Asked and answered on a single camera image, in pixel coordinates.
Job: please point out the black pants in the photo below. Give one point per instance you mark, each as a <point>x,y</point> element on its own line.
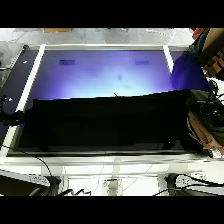
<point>110,123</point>

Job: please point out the heap of clothes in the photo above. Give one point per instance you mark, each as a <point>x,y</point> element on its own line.
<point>216,63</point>

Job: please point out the blue garment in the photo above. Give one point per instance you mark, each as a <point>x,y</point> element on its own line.
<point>188,73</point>

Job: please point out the olive green garment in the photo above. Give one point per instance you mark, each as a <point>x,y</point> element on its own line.
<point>199,96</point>

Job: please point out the silver frame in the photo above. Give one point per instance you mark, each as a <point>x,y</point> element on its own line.
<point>133,160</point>

